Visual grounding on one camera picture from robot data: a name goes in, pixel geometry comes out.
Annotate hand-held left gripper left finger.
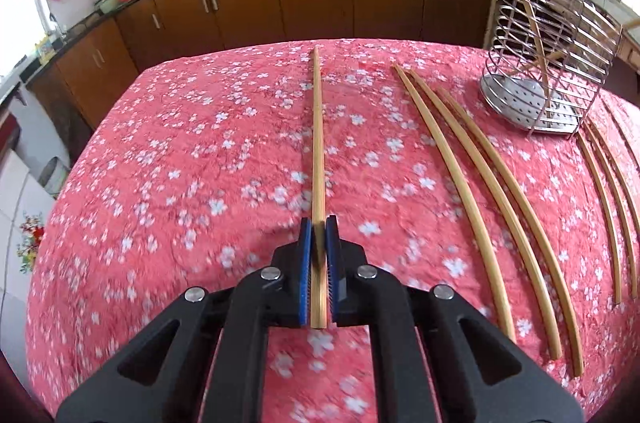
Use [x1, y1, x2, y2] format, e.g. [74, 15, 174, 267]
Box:
[55, 217, 321, 423]

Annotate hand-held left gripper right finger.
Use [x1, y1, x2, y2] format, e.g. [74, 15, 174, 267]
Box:
[324, 216, 586, 423]

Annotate steel wire chopstick holder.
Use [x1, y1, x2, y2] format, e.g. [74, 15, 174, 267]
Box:
[479, 0, 626, 137]

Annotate pink floral tablecloth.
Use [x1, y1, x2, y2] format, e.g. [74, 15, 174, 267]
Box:
[25, 38, 640, 423]

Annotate metal pot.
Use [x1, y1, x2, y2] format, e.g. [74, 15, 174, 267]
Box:
[40, 157, 71, 198]

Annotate brown lower kitchen cabinets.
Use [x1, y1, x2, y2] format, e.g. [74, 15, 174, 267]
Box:
[25, 0, 496, 144]

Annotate white appliance with flower decal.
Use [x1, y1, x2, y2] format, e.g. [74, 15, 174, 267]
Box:
[0, 93, 71, 354]

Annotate cream wooden sideboard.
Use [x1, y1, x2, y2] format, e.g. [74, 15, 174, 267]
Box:
[482, 0, 507, 50]

